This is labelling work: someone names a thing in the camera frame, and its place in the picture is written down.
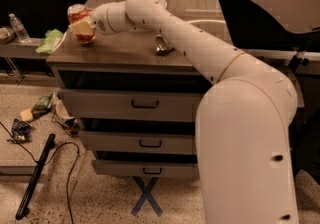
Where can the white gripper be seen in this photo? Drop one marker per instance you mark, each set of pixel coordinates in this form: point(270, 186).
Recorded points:
point(100, 18)

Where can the red coke can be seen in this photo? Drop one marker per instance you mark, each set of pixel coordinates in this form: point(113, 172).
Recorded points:
point(75, 13)

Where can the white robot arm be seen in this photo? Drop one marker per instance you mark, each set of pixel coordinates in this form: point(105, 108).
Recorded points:
point(242, 122)

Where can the small bowl on shelf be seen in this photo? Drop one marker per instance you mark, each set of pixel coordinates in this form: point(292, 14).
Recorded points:
point(6, 35)

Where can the white bowl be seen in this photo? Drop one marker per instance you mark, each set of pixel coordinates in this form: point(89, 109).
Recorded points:
point(162, 3)

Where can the clear plastic water bottle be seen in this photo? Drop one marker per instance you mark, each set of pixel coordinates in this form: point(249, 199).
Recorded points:
point(19, 28)

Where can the green snack bag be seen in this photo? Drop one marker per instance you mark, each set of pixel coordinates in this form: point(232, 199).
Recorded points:
point(42, 106)

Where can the grey drawer cabinet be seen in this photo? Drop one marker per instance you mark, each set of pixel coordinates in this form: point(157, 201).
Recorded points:
point(128, 62)

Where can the yellow sponge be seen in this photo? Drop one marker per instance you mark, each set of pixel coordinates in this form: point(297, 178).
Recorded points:
point(26, 115)

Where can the blue chip bag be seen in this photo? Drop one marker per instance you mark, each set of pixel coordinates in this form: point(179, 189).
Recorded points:
point(20, 131)

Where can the black bar on floor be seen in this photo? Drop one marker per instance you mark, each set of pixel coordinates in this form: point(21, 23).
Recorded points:
point(23, 207)

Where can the blue tape cross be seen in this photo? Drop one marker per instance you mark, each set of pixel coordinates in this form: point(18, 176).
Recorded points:
point(146, 196)

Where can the black office chair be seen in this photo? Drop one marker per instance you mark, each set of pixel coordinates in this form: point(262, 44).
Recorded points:
point(307, 151)

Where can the top drawer with handle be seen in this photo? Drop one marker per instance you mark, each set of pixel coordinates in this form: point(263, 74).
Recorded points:
point(125, 105)

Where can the drawer with handle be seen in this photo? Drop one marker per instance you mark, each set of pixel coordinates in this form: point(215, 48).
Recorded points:
point(138, 142)
point(145, 169)
point(125, 105)

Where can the wire basket on floor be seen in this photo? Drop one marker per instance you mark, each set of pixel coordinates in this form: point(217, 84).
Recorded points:
point(68, 123)

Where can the middle drawer with handle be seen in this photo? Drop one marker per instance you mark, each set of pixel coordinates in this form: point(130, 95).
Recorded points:
point(138, 142)

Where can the bottom drawer with handle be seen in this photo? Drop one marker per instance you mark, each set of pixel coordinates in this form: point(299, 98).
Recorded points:
point(145, 169)

